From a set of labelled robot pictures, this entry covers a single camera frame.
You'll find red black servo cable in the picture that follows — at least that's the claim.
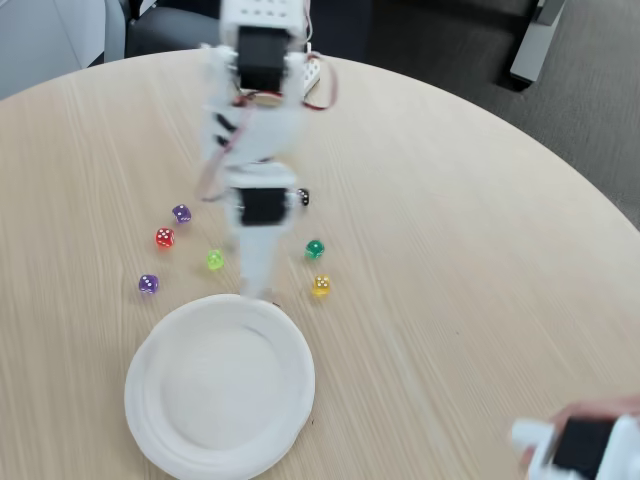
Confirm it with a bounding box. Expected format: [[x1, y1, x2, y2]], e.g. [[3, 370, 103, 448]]
[[194, 0, 341, 204]]

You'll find grey desk leg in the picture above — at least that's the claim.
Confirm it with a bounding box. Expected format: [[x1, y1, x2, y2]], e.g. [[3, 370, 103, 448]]
[[509, 0, 566, 85]]

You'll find dark office chair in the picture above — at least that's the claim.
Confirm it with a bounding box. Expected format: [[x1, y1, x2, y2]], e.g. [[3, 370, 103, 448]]
[[124, 0, 222, 59]]

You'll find light grey cabinet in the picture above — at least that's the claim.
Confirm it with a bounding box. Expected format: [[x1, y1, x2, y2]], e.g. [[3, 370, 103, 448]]
[[0, 0, 126, 101]]

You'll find white paper plate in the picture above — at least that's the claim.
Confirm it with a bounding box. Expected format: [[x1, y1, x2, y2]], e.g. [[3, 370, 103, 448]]
[[123, 293, 317, 480]]

